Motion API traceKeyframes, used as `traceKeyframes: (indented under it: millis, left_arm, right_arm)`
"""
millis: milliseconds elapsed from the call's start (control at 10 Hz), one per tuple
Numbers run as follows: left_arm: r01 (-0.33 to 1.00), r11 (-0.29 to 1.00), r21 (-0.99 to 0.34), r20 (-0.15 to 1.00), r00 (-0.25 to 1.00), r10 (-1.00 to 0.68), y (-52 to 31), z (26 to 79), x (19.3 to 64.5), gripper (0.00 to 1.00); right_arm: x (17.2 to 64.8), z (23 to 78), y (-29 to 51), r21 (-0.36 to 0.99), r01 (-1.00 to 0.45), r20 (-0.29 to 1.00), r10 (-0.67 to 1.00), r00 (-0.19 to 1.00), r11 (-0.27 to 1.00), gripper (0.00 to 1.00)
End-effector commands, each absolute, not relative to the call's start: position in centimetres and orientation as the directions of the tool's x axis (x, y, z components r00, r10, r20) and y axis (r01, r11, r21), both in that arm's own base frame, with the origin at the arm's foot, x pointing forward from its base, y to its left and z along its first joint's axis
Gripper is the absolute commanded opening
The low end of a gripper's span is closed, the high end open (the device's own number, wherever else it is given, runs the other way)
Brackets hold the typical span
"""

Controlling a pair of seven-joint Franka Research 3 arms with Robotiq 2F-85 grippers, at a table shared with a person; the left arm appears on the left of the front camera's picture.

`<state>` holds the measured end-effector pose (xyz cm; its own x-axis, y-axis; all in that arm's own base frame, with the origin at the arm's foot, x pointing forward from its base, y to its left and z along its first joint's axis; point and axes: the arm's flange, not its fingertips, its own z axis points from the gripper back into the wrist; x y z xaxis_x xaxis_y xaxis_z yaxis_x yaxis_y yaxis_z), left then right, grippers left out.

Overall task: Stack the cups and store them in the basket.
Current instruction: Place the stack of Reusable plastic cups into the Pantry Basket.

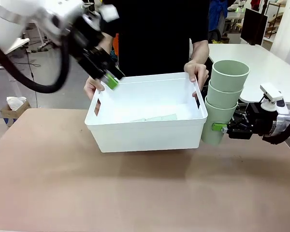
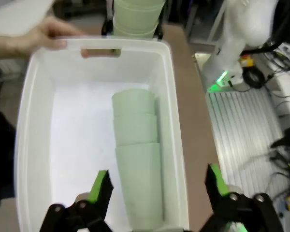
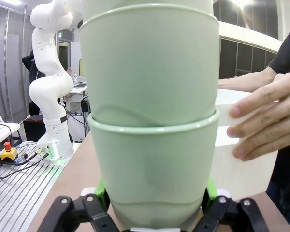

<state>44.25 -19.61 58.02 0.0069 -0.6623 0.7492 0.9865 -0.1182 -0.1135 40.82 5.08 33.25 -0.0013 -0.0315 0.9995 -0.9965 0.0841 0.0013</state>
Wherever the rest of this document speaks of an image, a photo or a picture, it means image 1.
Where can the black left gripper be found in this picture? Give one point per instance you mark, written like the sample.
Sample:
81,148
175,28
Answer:
89,48

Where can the large white table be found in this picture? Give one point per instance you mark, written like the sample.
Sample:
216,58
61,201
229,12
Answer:
261,67

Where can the brown cardboard box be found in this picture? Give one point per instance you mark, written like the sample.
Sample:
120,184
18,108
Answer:
17,116

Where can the person in black t-shirt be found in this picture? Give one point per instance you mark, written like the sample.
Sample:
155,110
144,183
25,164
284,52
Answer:
154,36

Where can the blue jacket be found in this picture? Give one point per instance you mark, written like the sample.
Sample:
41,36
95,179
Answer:
217,14

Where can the person's left hand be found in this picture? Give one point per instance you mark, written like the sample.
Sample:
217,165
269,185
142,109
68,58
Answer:
198,70

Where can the white plastic basket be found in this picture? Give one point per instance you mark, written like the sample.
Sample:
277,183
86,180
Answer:
145,135

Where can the person's left forearm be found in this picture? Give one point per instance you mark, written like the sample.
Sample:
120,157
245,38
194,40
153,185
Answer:
200,52

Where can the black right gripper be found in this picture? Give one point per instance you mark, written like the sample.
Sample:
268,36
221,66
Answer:
258,120

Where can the black monitor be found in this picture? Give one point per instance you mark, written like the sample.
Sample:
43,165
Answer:
252,24

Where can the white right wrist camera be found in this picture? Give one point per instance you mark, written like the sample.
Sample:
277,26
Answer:
271,95

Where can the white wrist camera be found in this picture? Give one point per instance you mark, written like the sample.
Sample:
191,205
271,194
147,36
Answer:
271,95
109,12

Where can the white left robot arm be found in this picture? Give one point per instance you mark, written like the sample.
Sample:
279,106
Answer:
14,14

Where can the small white desk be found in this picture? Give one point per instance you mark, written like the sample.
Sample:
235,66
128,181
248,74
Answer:
234,17

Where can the white crumpled tissue paper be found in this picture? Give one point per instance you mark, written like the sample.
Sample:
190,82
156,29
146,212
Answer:
15,101

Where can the white desk with metal frame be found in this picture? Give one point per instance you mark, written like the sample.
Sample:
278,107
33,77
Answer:
41,38

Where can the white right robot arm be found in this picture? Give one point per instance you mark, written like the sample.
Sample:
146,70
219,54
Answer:
280,123

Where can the wooden chair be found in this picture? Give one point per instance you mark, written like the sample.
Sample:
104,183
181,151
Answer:
274,21

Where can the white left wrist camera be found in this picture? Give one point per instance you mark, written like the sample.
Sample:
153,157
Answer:
109,12

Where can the black office chair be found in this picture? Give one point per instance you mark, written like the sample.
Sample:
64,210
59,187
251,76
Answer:
215,36

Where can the white desk with thin leg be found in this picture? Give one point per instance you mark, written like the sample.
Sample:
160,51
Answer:
24,41

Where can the person's right hand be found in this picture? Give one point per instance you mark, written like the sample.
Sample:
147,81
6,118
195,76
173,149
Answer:
91,87

